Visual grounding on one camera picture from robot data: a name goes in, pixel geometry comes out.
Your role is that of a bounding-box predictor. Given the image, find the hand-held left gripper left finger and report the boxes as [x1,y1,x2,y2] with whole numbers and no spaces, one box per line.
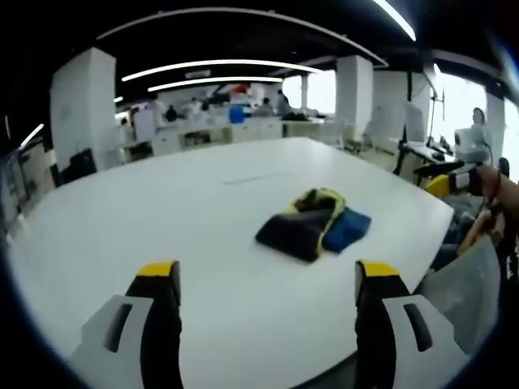
[71,260,183,389]

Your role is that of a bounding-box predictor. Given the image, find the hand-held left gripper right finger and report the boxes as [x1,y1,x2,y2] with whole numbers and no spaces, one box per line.
[354,259,472,389]

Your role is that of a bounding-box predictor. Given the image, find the dark yellow blue garment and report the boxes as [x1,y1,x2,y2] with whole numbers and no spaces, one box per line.
[255,186,372,264]

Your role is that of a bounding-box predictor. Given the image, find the person's right hand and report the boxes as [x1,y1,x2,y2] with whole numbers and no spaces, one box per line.
[477,164,507,214]

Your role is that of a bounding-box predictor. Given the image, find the black pole stand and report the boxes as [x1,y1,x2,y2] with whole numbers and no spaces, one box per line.
[421,75,447,122]

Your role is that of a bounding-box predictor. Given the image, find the grey mesh chair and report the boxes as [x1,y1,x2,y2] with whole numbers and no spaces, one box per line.
[416,233,503,357]

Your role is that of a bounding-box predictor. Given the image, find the person's dark printed clothing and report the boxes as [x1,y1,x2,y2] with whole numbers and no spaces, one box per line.
[499,210,519,287]

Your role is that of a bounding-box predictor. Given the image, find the long ceiling light strip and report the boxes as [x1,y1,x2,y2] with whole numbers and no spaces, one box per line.
[372,0,418,43]
[120,59,325,83]

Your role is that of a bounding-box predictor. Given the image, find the black chair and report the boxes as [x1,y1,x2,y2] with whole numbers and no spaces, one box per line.
[59,147,97,186]

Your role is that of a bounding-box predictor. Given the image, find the long white cabinet counter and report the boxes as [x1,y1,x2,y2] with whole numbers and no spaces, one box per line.
[152,117,285,158]

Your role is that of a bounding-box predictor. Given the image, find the black frame desk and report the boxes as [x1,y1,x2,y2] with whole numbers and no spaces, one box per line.
[395,139,461,182]

